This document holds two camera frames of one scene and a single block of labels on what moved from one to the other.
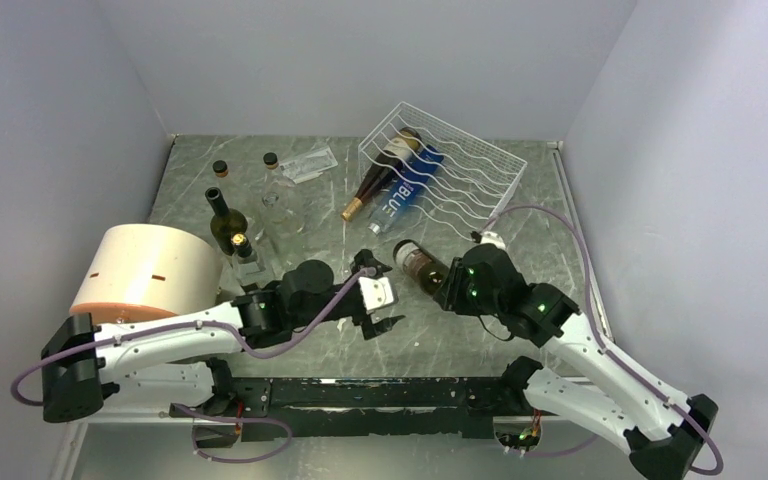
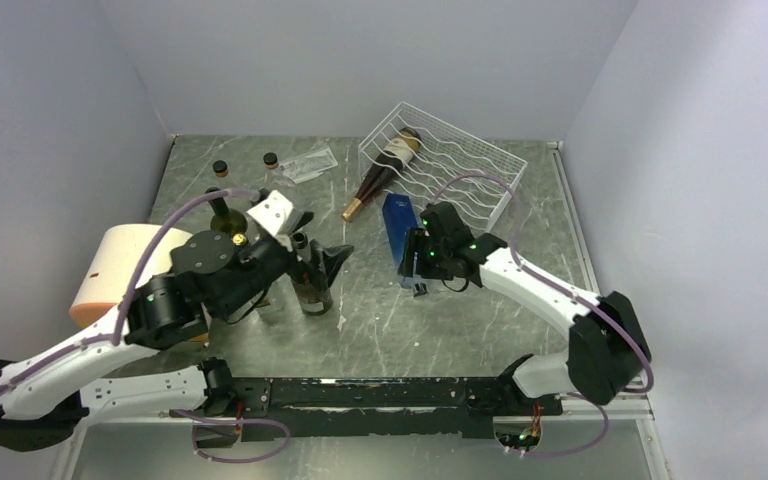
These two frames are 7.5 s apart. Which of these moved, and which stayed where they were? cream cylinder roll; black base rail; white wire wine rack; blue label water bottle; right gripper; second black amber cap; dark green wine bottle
Moved: blue label water bottle; right gripper
Stayed: second black amber cap; black base rail; cream cylinder roll; white wire wine rack; dark green wine bottle
